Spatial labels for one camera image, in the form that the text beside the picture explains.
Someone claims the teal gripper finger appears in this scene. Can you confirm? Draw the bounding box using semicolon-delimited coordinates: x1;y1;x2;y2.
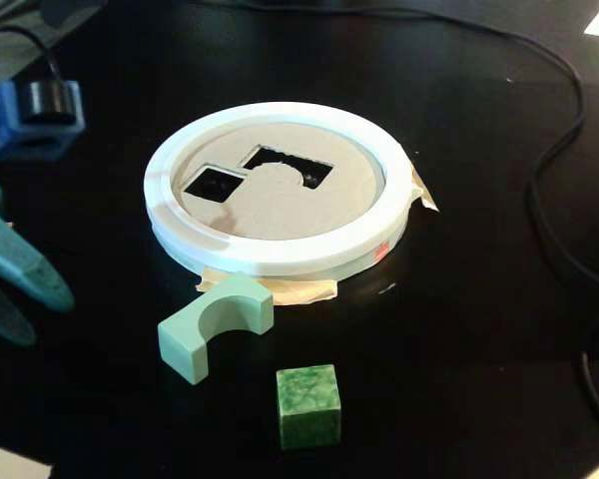
0;167;77;313
0;271;38;347

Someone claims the green marbled cube block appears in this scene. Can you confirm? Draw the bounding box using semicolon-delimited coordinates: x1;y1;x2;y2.
275;363;341;451

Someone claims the pale green arch block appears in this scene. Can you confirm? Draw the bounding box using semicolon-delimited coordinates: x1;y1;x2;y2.
157;271;275;386

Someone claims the white paper sheet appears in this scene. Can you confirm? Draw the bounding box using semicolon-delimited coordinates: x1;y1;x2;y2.
0;445;54;479

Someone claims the light wooden panel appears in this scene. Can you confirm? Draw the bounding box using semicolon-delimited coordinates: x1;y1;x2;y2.
142;102;414;278

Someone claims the grey cardboard insert with cutouts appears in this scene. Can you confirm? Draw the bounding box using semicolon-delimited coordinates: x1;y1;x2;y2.
168;122;386;243

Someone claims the wide beige masking tape strip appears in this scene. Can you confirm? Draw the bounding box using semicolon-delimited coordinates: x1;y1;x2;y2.
195;267;339;306

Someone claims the small beige masking tape piece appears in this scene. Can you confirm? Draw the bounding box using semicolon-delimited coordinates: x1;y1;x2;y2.
407;162;441;214

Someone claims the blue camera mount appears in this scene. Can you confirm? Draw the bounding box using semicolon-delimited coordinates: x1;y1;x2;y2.
0;79;87;163

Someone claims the black cylindrical camera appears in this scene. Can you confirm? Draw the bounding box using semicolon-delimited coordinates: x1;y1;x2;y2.
22;80;79;124

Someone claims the thin black camera cable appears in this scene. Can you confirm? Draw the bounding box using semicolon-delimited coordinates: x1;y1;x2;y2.
0;24;64;84

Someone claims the long black cable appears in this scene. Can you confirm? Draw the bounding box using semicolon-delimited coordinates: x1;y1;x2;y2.
239;0;599;291

